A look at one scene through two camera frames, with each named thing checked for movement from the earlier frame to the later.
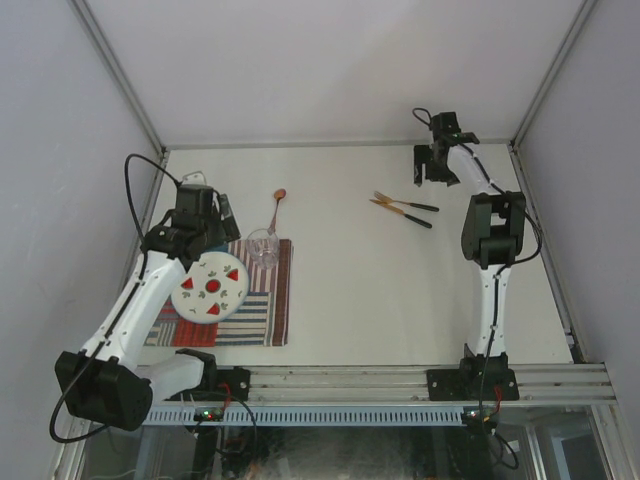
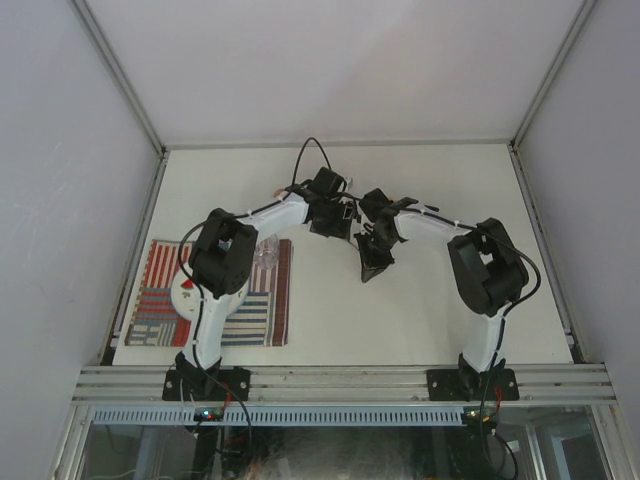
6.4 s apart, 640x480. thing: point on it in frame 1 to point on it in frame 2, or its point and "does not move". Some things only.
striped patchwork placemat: [262, 319] does not move
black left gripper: [226, 228] to [342, 226]
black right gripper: [424, 155] to [371, 266]
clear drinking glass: [263, 248] does not move
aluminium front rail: [590, 384] does not move
